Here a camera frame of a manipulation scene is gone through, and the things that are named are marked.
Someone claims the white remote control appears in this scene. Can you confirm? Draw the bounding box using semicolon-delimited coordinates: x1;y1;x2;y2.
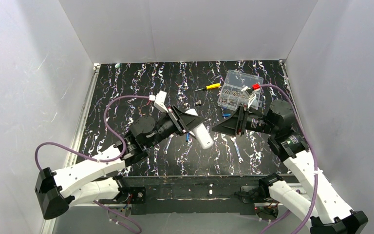
186;108;214;149

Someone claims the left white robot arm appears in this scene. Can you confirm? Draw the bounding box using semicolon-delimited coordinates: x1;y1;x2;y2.
35;105;205;220

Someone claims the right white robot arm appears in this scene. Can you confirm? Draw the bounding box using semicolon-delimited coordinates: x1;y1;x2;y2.
212;100;369;234

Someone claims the silver wrench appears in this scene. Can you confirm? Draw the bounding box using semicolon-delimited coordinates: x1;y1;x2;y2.
230;136;244;163

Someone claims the clear plastic screw box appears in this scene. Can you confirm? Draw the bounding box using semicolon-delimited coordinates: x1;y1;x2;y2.
217;70;263;111

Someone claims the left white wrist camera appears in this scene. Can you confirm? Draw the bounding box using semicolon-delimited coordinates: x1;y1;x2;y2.
153;91;168;113

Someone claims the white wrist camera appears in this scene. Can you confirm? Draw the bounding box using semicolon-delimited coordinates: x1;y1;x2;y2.
153;91;168;113
241;83;260;108

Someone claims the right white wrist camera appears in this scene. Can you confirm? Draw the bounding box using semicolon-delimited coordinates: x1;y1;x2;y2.
241;83;260;108

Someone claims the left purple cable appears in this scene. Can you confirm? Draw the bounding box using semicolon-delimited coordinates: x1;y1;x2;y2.
34;95;157;234

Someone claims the purple cable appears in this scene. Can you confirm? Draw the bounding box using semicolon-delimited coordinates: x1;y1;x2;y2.
34;95;157;234
259;84;319;234

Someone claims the yellow handled screwdriver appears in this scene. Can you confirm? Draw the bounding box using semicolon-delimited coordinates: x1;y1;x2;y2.
195;83;221;92

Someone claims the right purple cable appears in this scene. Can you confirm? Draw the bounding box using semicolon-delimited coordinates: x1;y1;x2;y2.
259;84;319;234

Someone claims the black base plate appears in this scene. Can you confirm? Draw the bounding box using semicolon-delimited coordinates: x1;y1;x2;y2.
102;175;279;215

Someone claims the aluminium frame rail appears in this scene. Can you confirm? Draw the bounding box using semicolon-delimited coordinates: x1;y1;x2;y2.
40;64;101;234

